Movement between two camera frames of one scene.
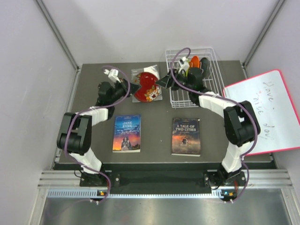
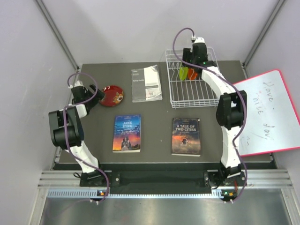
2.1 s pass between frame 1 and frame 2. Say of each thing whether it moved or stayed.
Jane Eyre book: stayed
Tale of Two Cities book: stayed
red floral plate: moved
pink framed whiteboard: stayed
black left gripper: moved
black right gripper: moved
